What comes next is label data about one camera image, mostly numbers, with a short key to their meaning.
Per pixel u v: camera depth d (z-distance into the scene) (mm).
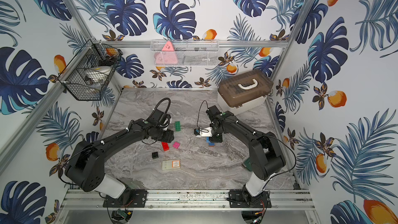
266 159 458
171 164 840
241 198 737
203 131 768
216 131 746
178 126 991
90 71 782
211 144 921
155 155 874
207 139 804
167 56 897
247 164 838
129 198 691
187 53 1030
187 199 755
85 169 437
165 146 904
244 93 916
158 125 733
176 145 917
